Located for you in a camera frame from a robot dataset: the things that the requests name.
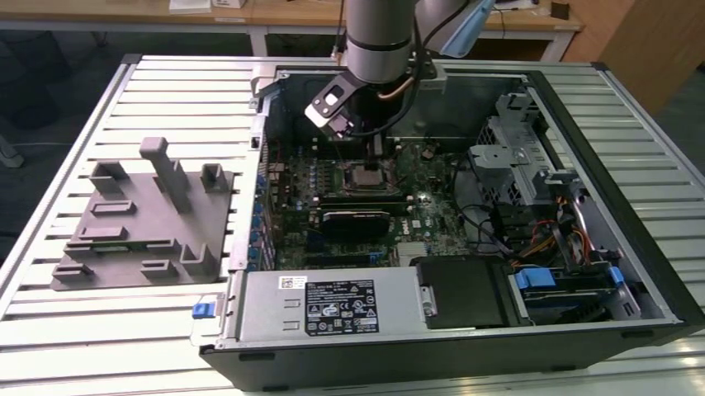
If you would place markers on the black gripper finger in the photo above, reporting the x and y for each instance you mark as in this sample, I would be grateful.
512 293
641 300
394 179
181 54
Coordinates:
376 163

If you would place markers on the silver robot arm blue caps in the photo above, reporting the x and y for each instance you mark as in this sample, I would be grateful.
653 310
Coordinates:
380 41

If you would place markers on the CPU socket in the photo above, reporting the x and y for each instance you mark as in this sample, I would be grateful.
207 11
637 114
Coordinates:
348 188

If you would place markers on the round coin battery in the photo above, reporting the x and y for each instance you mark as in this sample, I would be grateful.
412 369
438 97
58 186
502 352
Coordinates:
428 153

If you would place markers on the black graphics card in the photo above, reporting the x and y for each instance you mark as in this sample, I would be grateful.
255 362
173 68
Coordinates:
356 227

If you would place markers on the green motherboard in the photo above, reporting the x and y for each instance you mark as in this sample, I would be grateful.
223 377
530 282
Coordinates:
441 214

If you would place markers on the silver drive cage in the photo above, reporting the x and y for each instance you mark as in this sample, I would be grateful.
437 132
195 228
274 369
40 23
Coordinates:
496 158

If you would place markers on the small silver heatsink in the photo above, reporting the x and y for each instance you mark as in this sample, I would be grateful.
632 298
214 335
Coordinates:
413 251

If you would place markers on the black expansion slot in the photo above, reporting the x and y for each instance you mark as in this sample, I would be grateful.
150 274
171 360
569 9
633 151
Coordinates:
341 260

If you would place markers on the white barcode sticker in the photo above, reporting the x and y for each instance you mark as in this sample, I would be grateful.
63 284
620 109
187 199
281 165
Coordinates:
291 283

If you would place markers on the black rating label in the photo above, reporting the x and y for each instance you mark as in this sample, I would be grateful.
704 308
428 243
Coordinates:
341 307

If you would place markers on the small white box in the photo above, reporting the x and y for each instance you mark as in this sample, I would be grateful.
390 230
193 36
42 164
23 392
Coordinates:
229 3

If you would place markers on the silver power supply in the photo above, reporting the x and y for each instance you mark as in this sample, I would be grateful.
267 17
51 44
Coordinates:
265 305

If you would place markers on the hard disk in blue carrier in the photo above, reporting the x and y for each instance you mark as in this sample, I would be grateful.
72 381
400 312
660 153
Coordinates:
537 280

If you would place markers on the small dark box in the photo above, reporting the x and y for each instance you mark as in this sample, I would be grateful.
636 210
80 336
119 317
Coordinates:
561 10

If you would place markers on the grey parts rack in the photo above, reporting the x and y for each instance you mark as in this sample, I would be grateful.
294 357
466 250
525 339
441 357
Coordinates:
149 214

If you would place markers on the blue case latch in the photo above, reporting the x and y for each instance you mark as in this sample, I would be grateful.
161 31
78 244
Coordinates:
202 310

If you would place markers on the black PC case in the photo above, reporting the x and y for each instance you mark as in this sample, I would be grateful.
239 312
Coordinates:
385 363

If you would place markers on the green RAM stick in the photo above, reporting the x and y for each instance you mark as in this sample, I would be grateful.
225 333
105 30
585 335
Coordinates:
118 247

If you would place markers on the blue plastic clip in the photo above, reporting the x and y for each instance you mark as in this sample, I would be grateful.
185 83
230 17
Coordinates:
615 275

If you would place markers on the brown wooden cabinet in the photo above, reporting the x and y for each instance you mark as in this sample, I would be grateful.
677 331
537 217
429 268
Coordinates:
649 41

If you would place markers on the grey metal leg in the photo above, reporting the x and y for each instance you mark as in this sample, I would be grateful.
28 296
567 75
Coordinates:
11 152

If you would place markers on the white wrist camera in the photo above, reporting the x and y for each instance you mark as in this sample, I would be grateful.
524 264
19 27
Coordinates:
330 103

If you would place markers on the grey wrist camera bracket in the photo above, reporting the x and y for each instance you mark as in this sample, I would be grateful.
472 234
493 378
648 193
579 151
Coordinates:
436 76

